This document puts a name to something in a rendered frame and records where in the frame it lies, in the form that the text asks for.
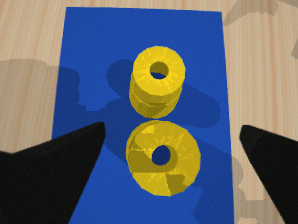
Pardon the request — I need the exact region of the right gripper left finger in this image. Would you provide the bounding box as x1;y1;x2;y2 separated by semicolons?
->
0;122;106;224

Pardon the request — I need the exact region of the blue mat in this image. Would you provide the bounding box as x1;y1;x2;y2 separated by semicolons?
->
51;7;234;224

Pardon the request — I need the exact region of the yellow cup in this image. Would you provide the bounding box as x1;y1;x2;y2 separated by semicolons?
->
126;120;201;197
152;145;178;172
129;46;185;119

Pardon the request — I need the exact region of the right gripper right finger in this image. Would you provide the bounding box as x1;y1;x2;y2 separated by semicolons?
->
239;125;298;224

